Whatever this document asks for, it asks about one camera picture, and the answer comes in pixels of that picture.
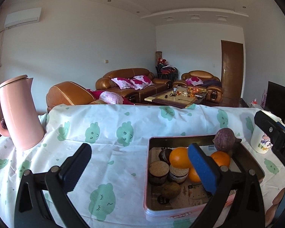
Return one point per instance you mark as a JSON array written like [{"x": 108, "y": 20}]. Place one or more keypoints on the dark purple blanket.
[{"x": 212, "y": 83}]

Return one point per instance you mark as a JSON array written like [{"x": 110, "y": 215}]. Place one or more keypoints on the wooden coffee table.
[{"x": 173, "y": 98}]

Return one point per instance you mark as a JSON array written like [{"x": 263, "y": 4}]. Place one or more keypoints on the person's right hand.
[{"x": 273, "y": 206}]

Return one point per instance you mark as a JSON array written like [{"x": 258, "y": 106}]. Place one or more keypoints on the tall patterned vase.
[{"x": 159, "y": 57}]

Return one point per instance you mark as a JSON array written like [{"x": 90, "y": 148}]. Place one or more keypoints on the brown round fruit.
[{"x": 171, "y": 190}]

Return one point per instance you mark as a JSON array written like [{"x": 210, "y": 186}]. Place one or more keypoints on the newspaper liner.
[{"x": 194, "y": 200}]

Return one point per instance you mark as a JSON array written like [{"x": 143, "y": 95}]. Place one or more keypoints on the black television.
[{"x": 276, "y": 99}]

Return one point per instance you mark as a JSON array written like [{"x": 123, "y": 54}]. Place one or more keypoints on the brown leather armchair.
[{"x": 66, "y": 95}]

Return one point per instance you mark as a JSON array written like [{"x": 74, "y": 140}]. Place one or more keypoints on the pink electric kettle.
[{"x": 19, "y": 114}]

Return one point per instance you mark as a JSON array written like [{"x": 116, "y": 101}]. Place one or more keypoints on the red cloth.
[{"x": 95, "y": 92}]

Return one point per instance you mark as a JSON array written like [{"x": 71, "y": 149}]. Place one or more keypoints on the dark sugarcane piece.
[{"x": 165, "y": 156}]

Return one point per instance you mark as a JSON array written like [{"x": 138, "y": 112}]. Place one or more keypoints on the white cartoon mug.
[{"x": 257, "y": 140}]

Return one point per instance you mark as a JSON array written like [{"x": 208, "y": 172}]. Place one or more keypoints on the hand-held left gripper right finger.
[{"x": 201, "y": 168}]

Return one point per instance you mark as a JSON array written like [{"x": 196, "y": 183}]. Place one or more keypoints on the stacked dark chairs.
[{"x": 166, "y": 72}]

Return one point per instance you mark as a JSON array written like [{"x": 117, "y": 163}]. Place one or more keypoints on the brown wooden door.
[{"x": 232, "y": 71}]

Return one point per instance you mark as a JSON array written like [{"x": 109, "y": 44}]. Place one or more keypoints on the white mug lid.
[{"x": 274, "y": 114}]

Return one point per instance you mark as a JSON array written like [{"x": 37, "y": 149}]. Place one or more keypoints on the small orange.
[
  {"x": 193, "y": 174},
  {"x": 219, "y": 159}
]

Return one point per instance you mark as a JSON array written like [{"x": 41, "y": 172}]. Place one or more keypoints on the green cloud print tablecloth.
[{"x": 114, "y": 118}]

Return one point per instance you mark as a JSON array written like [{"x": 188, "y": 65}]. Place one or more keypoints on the white air conditioner pipe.
[{"x": 1, "y": 47}]

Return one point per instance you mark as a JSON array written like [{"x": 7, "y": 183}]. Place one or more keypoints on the white air conditioner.
[{"x": 22, "y": 17}]

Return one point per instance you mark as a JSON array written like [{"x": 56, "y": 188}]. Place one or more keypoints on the round sesame cake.
[
  {"x": 178, "y": 174},
  {"x": 158, "y": 173}
]

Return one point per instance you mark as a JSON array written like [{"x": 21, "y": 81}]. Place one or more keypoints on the metal tin with pink sides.
[{"x": 249, "y": 161}]

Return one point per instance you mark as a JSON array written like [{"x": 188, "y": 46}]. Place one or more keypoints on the brown leather loveseat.
[{"x": 199, "y": 73}]

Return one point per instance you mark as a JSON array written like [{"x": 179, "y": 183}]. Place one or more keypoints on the large orange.
[{"x": 178, "y": 158}]

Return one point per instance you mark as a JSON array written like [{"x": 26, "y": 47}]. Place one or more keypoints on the pale pink pillow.
[{"x": 109, "y": 97}]

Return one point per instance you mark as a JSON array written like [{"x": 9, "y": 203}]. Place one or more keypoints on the purple passion fruit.
[{"x": 224, "y": 140}]

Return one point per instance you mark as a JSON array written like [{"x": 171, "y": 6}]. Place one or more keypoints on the pile of small oranges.
[{"x": 196, "y": 91}]

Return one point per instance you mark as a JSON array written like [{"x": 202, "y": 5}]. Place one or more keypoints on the brown leather three-seat sofa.
[{"x": 125, "y": 72}]

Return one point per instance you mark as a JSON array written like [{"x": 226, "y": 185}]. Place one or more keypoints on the pink floral pillow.
[
  {"x": 122, "y": 83},
  {"x": 194, "y": 81},
  {"x": 137, "y": 84},
  {"x": 143, "y": 79}
]

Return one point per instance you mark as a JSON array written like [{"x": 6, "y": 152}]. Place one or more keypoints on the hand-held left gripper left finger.
[{"x": 70, "y": 178}]

